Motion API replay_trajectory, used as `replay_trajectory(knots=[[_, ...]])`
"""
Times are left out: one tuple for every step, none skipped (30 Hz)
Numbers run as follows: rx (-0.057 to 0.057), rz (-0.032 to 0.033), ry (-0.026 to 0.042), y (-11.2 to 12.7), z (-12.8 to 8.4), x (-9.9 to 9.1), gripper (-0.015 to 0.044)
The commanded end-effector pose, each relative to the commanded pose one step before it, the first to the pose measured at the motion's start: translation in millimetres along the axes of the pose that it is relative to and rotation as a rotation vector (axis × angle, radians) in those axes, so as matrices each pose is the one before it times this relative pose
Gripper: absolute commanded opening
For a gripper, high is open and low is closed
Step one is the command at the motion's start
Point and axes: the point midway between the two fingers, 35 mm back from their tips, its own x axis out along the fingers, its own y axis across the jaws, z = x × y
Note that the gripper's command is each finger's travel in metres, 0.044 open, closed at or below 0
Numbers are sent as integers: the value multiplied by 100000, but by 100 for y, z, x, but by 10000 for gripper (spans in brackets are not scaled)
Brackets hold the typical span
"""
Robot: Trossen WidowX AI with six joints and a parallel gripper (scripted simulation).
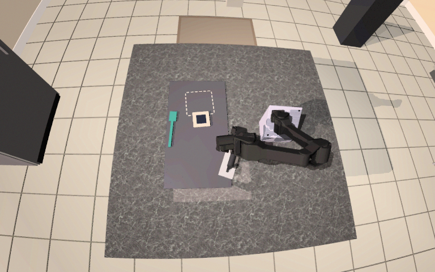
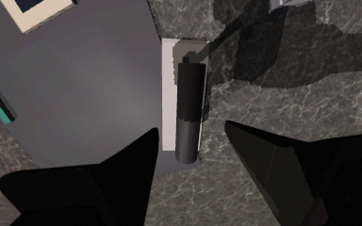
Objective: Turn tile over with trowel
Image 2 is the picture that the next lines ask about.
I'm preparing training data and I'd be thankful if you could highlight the beige square tile with dark blue centre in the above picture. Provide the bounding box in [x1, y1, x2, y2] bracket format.
[1, 0, 76, 34]

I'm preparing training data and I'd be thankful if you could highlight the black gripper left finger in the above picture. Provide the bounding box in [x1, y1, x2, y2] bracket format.
[0, 127, 159, 226]

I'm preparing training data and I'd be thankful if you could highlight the teal small trowel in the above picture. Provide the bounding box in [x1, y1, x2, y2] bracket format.
[0, 101, 15, 123]

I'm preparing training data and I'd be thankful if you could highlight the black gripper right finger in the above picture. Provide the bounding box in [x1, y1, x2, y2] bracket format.
[224, 121, 362, 226]

